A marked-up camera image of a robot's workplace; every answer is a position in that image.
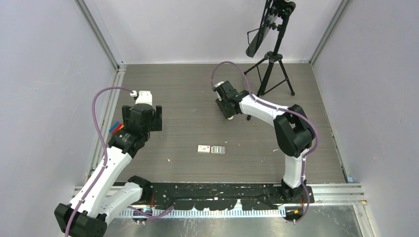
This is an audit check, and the staple box tray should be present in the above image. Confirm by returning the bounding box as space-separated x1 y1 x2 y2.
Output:
210 146 226 154

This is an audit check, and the white staple box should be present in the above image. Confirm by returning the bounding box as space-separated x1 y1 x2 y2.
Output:
197 145 211 154

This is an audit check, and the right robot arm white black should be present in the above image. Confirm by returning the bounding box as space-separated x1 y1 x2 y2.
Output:
212 81 316 203

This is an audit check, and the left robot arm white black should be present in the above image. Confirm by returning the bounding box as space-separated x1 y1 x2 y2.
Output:
54 103 163 237

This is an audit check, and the yellow green colourful block toy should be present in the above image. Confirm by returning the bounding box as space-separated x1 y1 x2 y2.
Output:
109 122 124 134

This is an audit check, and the black tripod stand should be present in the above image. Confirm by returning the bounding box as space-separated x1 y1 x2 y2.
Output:
243 6 295 121

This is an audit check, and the black tablet on tripod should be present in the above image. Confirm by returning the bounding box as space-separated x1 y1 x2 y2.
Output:
246 0 296 58

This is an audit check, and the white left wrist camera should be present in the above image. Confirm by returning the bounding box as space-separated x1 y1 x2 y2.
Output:
135 91 153 106

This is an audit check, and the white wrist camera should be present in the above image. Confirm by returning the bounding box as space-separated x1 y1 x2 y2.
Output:
135 91 153 106
212 81 224 91

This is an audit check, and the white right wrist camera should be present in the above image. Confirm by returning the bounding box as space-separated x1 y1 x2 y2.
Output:
212 81 224 91

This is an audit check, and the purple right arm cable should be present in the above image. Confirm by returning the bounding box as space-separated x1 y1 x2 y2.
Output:
210 61 321 225

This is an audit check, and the aluminium cable duct rail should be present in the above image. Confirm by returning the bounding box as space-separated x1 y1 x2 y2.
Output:
116 206 286 218

